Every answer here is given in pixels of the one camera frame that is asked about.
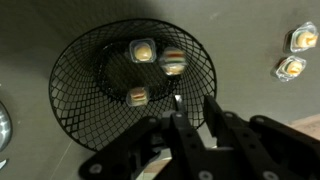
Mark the packaged burger candy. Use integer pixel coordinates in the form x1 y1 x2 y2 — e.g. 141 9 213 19
129 38 157 63
271 55 307 82
126 87 149 107
284 21 319 53
159 47 187 76

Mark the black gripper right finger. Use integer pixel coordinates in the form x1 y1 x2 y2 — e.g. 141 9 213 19
203 95 245 150

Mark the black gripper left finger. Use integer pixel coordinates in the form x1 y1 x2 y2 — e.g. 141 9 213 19
169 94 201 151

